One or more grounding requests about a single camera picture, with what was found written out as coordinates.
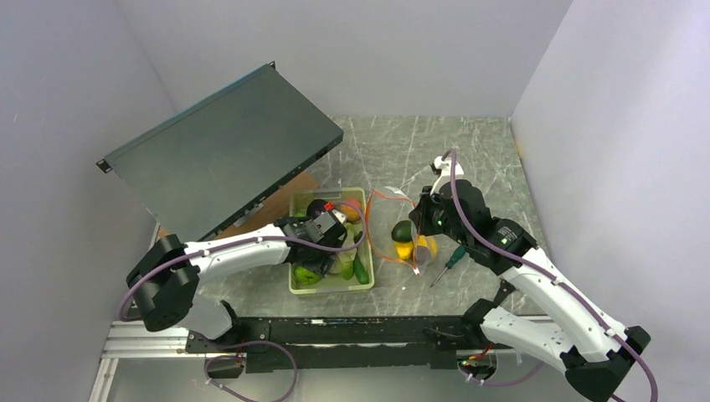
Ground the clear zip bag orange zipper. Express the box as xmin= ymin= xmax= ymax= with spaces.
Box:
xmin=366 ymin=186 xmax=439 ymax=276

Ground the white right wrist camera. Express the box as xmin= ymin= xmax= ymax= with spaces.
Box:
xmin=430 ymin=157 xmax=464 ymax=194

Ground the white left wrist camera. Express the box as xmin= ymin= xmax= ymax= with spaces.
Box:
xmin=313 ymin=209 xmax=347 ymax=238

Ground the white cauliflower with leaves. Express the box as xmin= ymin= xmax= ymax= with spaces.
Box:
xmin=330 ymin=223 xmax=357 ymax=281

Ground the green bell pepper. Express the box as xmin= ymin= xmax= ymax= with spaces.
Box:
xmin=292 ymin=265 xmax=322 ymax=286

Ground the green handled screwdriver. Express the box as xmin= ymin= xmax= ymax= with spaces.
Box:
xmin=430 ymin=245 xmax=467 ymax=288

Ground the dark green avocado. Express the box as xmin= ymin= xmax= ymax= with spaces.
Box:
xmin=390 ymin=220 xmax=418 ymax=242

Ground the dark grey rack server chassis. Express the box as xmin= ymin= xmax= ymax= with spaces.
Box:
xmin=97 ymin=63 xmax=343 ymax=241

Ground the aluminium frame rail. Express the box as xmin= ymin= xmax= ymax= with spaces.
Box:
xmin=89 ymin=321 xmax=188 ymax=401

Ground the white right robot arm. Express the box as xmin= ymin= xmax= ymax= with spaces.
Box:
xmin=409 ymin=179 xmax=659 ymax=401

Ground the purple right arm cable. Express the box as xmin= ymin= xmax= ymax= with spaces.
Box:
xmin=440 ymin=147 xmax=660 ymax=402

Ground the dark purple eggplant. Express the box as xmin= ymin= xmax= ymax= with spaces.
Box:
xmin=306 ymin=198 xmax=332 ymax=219

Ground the light green plastic tray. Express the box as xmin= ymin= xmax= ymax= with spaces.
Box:
xmin=289 ymin=188 xmax=375 ymax=296

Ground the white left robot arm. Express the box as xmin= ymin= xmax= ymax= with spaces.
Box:
xmin=124 ymin=211 xmax=347 ymax=352

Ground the dark red plum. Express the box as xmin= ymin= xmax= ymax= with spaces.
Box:
xmin=413 ymin=245 xmax=433 ymax=266

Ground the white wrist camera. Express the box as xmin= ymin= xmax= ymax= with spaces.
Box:
xmin=313 ymin=209 xmax=347 ymax=238
xmin=430 ymin=157 xmax=464 ymax=194

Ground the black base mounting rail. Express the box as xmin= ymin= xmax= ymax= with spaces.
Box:
xmin=186 ymin=315 xmax=502 ymax=374

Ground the orange red peach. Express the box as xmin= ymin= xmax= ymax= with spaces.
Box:
xmin=338 ymin=198 xmax=363 ymax=223

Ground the yellow corn cob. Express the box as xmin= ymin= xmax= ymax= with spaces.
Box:
xmin=394 ymin=241 xmax=414 ymax=261

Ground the green cucumber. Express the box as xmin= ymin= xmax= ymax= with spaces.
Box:
xmin=352 ymin=231 xmax=370 ymax=285

